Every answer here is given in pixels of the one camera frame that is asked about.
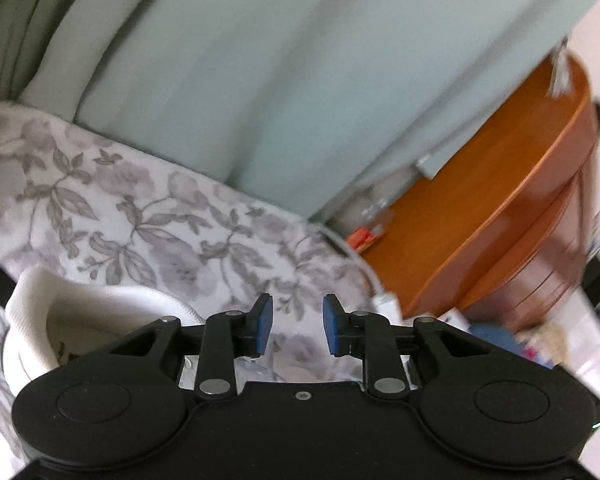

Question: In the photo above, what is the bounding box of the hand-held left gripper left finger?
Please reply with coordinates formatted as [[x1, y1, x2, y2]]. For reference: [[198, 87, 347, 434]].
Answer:
[[102, 294, 274, 402]]

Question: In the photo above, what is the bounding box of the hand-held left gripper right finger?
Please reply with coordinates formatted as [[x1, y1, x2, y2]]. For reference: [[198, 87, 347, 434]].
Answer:
[[324, 296, 498, 402]]

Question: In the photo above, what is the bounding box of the white sneaker shoe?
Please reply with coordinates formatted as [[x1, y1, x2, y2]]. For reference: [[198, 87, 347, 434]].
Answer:
[[2, 266, 207, 392]]

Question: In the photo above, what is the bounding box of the orange packet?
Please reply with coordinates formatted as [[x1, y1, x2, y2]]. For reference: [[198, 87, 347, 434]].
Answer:
[[346, 226, 382, 254]]

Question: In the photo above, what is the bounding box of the clear plastic bottle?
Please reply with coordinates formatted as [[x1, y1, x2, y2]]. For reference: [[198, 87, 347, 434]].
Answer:
[[361, 196, 397, 232]]

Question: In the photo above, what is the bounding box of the round wooden table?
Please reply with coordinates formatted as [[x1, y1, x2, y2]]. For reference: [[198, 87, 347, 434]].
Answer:
[[357, 51, 600, 335]]

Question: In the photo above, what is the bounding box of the green curtain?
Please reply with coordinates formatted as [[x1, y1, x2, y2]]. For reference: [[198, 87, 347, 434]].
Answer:
[[0, 0, 600, 223]]

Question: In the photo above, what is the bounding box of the floral blanket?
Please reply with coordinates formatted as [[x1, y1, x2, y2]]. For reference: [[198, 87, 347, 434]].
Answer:
[[0, 101, 383, 480]]

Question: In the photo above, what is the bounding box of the white cable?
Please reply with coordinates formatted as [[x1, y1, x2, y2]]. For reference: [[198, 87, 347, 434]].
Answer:
[[322, 229, 387, 307]]

